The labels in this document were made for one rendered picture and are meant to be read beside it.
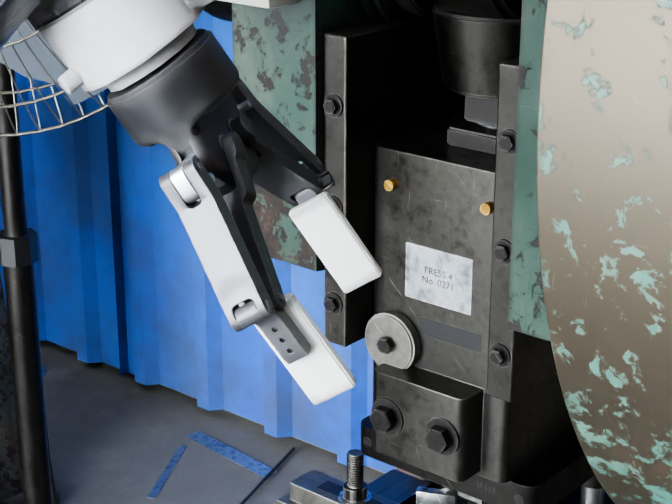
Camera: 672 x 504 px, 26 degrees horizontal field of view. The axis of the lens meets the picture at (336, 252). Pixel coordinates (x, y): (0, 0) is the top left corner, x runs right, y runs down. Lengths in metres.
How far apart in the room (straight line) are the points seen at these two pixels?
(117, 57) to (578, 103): 0.26
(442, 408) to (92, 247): 2.35
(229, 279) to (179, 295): 2.55
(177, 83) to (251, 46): 0.44
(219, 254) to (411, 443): 0.51
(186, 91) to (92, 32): 0.06
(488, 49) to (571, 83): 0.47
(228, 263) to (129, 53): 0.13
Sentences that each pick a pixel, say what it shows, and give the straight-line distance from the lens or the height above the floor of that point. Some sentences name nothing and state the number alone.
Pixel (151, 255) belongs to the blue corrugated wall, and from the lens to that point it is 3.39.
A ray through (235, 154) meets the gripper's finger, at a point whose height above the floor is 1.28.
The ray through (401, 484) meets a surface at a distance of 1.66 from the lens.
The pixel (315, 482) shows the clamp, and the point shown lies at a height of 0.75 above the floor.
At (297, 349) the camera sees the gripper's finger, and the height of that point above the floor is 1.18.
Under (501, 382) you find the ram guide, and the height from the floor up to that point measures 1.01.
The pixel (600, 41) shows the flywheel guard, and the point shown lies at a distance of 0.74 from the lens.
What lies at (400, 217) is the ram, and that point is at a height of 1.11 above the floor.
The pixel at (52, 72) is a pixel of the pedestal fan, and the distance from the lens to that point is 1.90.
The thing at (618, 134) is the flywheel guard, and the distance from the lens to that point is 0.74.
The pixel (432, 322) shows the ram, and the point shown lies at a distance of 1.27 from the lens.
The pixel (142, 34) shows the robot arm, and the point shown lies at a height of 1.35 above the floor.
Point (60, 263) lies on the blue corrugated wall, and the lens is 3.67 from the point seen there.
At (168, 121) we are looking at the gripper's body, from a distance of 0.84.
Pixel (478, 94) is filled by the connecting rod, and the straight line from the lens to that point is 1.23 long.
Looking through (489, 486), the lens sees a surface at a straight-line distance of 1.31.
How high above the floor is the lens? 1.52
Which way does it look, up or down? 20 degrees down
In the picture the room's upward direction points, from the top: straight up
